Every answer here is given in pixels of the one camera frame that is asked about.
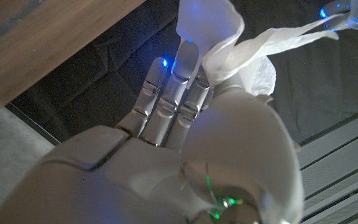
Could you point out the white tissue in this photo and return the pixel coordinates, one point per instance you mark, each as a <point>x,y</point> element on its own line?
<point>228,62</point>

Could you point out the black backdrop curtain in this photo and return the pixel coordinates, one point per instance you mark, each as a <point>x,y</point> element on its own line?
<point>322,87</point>

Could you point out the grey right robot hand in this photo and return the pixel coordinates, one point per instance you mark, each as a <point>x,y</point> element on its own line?
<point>166,174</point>

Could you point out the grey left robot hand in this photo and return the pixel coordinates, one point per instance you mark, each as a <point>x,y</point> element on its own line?
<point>336,17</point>

